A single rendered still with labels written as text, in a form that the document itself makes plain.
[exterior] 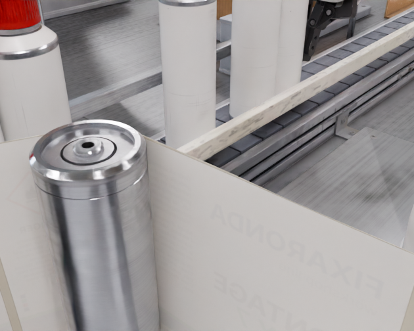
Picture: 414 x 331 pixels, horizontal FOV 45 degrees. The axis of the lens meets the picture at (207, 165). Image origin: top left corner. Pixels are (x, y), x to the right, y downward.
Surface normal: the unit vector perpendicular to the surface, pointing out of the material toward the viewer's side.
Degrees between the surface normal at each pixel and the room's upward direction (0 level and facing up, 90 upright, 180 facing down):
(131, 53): 0
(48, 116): 90
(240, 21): 90
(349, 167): 0
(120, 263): 90
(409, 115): 0
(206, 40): 90
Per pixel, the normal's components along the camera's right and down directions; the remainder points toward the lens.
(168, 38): -0.62, 0.43
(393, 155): 0.00, -0.84
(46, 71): 0.78, 0.34
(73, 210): -0.15, 0.54
